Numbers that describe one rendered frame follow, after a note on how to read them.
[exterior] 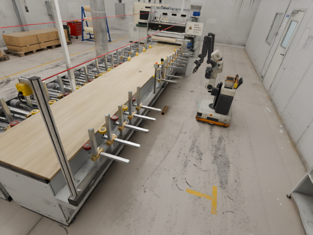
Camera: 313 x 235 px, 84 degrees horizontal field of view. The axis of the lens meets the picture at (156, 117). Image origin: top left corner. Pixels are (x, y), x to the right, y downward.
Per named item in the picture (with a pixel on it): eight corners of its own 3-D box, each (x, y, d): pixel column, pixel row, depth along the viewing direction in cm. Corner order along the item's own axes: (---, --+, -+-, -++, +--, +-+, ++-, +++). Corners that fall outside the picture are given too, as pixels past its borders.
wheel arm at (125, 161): (129, 162, 157) (129, 159, 155) (128, 165, 154) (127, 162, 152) (88, 150, 166) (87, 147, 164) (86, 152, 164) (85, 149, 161)
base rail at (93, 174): (185, 57, 548) (186, 53, 542) (77, 207, 140) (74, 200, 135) (182, 56, 550) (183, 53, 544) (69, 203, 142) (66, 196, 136)
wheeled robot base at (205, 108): (228, 113, 394) (232, 103, 380) (227, 128, 344) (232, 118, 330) (199, 106, 411) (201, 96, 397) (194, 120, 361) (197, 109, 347)
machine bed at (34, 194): (175, 74, 588) (179, 47, 539) (69, 231, 181) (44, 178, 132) (156, 71, 603) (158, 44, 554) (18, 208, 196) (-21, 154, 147)
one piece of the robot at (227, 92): (227, 107, 384) (239, 71, 338) (226, 120, 341) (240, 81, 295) (211, 104, 393) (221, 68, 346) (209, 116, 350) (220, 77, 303)
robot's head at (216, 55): (222, 55, 318) (218, 48, 315) (221, 58, 302) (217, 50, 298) (215, 59, 326) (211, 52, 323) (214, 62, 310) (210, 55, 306)
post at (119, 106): (124, 138, 210) (122, 104, 183) (122, 140, 207) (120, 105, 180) (121, 137, 211) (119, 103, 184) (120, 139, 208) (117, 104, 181)
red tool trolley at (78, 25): (84, 37, 1002) (81, 21, 957) (77, 39, 940) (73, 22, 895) (76, 36, 1008) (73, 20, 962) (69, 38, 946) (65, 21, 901)
